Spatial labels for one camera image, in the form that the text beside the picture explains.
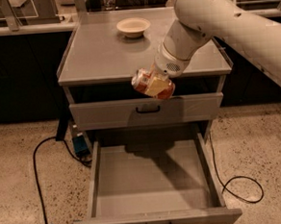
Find white ceramic bowl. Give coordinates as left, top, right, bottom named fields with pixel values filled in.
left=116, top=17, right=151, bottom=38

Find open grey middle drawer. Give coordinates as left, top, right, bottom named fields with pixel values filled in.
left=75, top=134, right=243, bottom=224

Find black cable floor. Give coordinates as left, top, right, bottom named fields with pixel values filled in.
left=208, top=128, right=266, bottom=207
left=31, top=133, right=97, bottom=224

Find black cable right floor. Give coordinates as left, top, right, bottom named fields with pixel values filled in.
left=208, top=128, right=266, bottom=207

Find closed grey top drawer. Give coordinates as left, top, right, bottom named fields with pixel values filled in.
left=69, top=93, right=223, bottom=131

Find black cable left floor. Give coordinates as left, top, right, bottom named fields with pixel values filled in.
left=31, top=133, right=97, bottom=224

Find grey metal drawer cabinet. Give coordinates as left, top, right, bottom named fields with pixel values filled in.
left=52, top=3, right=244, bottom=224

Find blue power box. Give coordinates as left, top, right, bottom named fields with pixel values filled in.
left=72, top=136, right=89, bottom=157

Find dark counter cabinet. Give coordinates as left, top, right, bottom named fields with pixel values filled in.
left=0, top=31, right=281, bottom=124

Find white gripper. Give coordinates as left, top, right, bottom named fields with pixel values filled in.
left=145, top=43, right=191, bottom=97

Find red coke can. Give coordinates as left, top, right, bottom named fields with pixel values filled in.
left=131, top=68, right=175, bottom=100

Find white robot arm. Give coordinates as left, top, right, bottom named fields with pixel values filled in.
left=153, top=0, right=281, bottom=87

